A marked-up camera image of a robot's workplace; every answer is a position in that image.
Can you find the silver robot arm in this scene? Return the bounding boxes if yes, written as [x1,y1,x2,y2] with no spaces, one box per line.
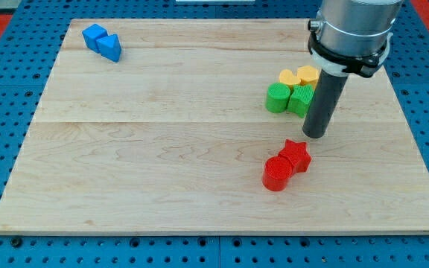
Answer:
[308,0,403,77]

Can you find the red star block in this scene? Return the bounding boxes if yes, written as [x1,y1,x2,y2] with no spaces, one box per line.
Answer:
[278,139,311,173]

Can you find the green star block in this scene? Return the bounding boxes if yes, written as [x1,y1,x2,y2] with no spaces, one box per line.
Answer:
[287,85,314,118]

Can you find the wooden board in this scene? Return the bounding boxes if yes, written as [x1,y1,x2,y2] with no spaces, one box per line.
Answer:
[0,19,429,236]

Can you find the red cylinder block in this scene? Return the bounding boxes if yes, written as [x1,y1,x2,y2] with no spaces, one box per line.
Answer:
[262,156,293,191]

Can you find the green cylinder block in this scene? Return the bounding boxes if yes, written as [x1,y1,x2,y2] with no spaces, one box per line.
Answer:
[265,83,291,113]

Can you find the yellow heart block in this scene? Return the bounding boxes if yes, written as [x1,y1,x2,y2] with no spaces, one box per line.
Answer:
[279,68,301,90]

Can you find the yellow hexagon block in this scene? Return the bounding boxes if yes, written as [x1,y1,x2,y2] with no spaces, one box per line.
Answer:
[296,66,320,89]

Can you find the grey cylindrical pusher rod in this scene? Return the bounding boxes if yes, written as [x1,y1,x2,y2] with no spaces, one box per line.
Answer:
[302,70,348,138]

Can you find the blue triangle block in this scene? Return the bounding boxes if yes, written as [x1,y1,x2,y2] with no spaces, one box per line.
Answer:
[96,34,121,63]

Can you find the blue cube block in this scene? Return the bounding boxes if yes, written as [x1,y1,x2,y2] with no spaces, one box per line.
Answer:
[82,24,108,53]

